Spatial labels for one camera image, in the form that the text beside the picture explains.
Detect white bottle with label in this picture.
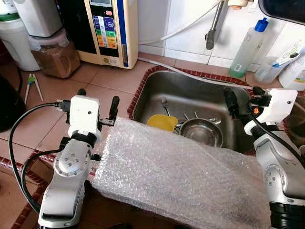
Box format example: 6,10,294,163
279,45,305,91

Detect grey white water hose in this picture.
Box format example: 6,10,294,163
138,56,253,89

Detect white countertop appliance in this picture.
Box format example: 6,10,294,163
13,0,63,38

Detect white wall tube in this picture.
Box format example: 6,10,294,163
138,0,224,46

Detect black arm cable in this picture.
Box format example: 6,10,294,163
10,99,72,213
248,114,305,165

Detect clear bubble wrap sheet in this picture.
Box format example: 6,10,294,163
91,117,273,229

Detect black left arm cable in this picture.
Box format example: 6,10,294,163
10,99,72,213

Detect green dish soap bottle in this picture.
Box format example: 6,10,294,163
228,18,269,78

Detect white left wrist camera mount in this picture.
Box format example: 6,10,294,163
67,94,102,143

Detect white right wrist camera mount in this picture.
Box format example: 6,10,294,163
244,87,298,136

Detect clear plastic cup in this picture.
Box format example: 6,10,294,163
254,56,286,85

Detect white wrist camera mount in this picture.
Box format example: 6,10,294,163
244,87,298,136
67,94,102,143

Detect cream blue water ionizer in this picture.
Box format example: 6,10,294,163
60,0,139,70

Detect white canister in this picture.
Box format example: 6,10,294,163
0,12,40,72

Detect yellow plastic cup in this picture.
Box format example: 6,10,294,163
147,114,178,133

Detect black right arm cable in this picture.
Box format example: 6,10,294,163
248,114,305,165

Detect chopsticks with green connector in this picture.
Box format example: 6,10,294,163
24,73,44,103

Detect black kettle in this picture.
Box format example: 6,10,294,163
0,74,25,133

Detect clear jar brown contents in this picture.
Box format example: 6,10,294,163
28,28,81,79

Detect blue white toothbrush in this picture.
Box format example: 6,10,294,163
272,41,305,67

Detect stainless steel bowl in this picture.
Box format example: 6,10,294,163
175,118,224,148

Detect grey wall faucet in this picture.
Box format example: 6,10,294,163
205,0,248,51

